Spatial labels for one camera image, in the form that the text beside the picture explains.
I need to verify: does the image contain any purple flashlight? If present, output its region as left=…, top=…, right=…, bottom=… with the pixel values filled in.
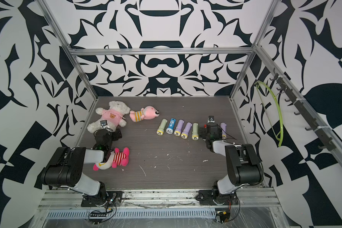
left=220, top=123, right=227, bottom=140
left=181, top=122, right=192, bottom=139
left=174, top=119, right=184, bottom=136

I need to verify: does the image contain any green flashlight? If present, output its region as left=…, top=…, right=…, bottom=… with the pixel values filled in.
left=192, top=123, right=199, bottom=141
left=156, top=119, right=168, bottom=136

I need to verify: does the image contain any blue flashlight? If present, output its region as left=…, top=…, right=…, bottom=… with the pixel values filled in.
left=166, top=118, right=176, bottom=135

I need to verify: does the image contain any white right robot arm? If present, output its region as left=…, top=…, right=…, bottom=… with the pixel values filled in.
left=199, top=123, right=264, bottom=196

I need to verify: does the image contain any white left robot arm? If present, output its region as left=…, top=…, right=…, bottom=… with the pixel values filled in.
left=40, top=128, right=129, bottom=205

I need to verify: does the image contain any glasses doll plush toy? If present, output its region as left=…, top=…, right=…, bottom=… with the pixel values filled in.
left=93, top=147, right=130, bottom=171

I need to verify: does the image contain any white teddy pink shirt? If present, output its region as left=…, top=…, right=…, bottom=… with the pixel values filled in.
left=87, top=101, right=131, bottom=134

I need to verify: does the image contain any pink striped plush toy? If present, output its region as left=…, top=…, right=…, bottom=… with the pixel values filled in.
left=129, top=106, right=160, bottom=122

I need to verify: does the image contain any green curved tube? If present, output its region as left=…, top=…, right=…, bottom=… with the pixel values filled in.
left=254, top=81, right=284, bottom=148

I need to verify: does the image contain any black hook rack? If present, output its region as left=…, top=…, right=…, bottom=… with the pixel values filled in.
left=271, top=68, right=337, bottom=151

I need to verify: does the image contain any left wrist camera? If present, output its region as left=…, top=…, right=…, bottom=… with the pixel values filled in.
left=100, top=120, right=108, bottom=128

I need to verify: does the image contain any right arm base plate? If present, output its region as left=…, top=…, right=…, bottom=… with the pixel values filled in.
left=195, top=190, right=239, bottom=206

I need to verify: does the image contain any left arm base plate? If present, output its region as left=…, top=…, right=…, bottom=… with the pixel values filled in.
left=81, top=191, right=123, bottom=208

